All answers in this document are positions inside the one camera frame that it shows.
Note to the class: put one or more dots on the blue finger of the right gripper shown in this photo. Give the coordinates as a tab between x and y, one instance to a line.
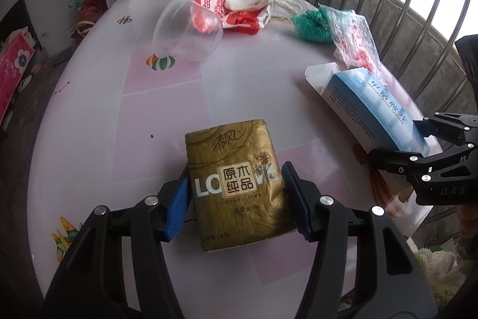
458	129
396	160

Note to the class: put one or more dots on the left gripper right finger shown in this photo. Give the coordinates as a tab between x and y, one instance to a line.
388	282

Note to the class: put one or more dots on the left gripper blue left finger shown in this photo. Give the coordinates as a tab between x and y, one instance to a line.
89	280

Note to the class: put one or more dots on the clear printed plastic bag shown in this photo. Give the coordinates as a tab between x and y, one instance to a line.
353	40

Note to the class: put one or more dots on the green plastic bag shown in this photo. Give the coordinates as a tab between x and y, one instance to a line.
314	25

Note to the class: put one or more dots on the gold tissue pack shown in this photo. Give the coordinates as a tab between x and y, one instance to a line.
238	190

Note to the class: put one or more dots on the white red plastic bag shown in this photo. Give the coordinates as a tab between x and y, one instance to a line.
252	16

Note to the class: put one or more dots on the clear plastic cup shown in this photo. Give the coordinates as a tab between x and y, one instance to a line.
187	31

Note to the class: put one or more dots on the pink floral bedding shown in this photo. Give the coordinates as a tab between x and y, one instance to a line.
15	56

